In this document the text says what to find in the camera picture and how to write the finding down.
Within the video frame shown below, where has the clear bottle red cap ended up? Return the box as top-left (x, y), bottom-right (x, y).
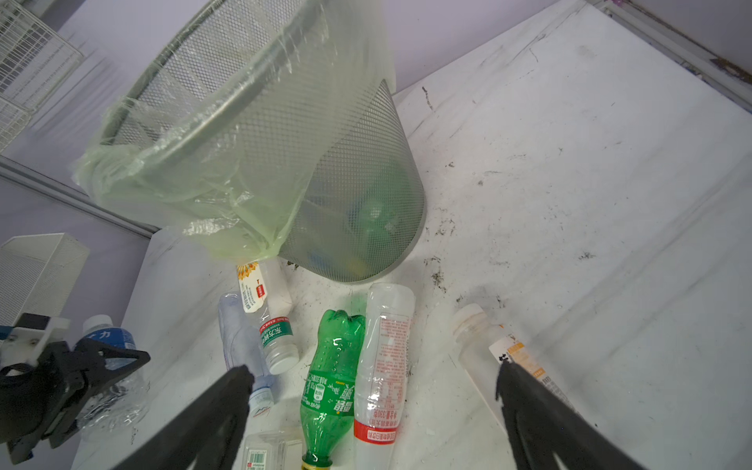
top-left (354, 283), bottom-right (416, 469)

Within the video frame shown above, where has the clear crushed bottle white label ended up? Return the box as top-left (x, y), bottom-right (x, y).
top-left (219, 293), bottom-right (276, 417)

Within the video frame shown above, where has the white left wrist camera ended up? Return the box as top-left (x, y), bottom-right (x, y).
top-left (1, 313), bottom-right (71, 368)

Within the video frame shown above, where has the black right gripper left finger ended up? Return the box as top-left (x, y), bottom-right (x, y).
top-left (117, 365), bottom-right (255, 470)

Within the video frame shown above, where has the clear bottle orange label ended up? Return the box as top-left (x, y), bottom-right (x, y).
top-left (450, 304), bottom-right (579, 436)

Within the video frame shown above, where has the grey mesh waste bin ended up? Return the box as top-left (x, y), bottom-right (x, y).
top-left (93, 0), bottom-right (427, 284)

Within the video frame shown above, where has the white wire wall basket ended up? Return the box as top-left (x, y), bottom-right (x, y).
top-left (1, 1), bottom-right (83, 149)

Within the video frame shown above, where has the bottle blue label white cap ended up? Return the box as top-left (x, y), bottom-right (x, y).
top-left (75, 314), bottom-right (152, 430)

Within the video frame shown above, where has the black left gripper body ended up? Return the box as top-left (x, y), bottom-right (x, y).
top-left (1, 342), bottom-right (87, 447)

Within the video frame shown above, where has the white mesh two-tier shelf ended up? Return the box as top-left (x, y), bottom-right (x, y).
top-left (1, 233), bottom-right (90, 326)

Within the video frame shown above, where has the green soda bottle yellow cap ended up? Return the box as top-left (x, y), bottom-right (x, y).
top-left (300, 309), bottom-right (366, 469)

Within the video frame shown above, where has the clear bottle sunflower label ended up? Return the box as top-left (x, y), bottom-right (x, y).
top-left (236, 258), bottom-right (300, 375)

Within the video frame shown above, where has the green plastic bin liner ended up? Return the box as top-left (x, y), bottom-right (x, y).
top-left (74, 1), bottom-right (395, 264)

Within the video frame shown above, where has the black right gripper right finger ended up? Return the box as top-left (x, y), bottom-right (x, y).
top-left (495, 362), bottom-right (642, 469)

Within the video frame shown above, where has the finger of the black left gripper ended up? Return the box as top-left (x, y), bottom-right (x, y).
top-left (74, 339), bottom-right (151, 388)
top-left (5, 387), bottom-right (100, 465)

